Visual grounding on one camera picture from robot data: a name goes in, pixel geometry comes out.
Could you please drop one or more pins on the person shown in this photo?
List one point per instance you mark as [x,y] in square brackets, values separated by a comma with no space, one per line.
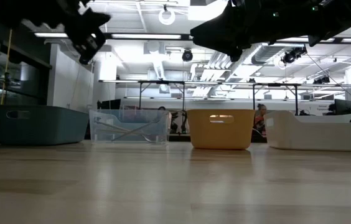
[261,109]
[162,108]

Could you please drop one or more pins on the black computer monitor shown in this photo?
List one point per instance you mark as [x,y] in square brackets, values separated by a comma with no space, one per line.
[110,104]
[343,106]

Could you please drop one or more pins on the silver ventilation duct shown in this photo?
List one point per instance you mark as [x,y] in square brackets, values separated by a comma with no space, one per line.
[265,54]

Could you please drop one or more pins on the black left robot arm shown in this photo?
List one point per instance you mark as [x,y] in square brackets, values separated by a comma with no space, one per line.
[23,11]

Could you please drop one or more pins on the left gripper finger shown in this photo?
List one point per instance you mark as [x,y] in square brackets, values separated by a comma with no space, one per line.
[97,25]
[97,15]

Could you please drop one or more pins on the teal plastic bin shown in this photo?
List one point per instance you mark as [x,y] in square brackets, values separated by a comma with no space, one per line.
[44,124]

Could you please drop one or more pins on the black ceiling camera cluster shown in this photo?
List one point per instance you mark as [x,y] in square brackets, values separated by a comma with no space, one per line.
[293,55]

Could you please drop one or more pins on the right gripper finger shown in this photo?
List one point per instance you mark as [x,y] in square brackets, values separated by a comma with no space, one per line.
[219,29]
[222,42]

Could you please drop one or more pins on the yellow plastic bin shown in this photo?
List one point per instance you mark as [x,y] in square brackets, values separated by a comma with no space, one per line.
[220,133]

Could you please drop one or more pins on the clear plastic bin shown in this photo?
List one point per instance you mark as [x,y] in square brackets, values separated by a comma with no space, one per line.
[160,137]

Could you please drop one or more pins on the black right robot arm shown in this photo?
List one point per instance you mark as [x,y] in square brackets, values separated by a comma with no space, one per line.
[343,18]

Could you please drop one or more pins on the black metal frame rig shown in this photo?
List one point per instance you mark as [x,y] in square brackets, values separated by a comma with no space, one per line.
[296,99]
[183,93]

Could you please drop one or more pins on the white plastic bin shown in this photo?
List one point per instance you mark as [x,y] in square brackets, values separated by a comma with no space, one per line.
[318,133]

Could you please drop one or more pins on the black aluminium table frame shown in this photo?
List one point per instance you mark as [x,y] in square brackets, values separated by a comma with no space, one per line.
[178,137]

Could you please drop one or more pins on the long ceiling light strip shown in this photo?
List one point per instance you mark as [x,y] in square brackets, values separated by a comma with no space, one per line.
[146,36]

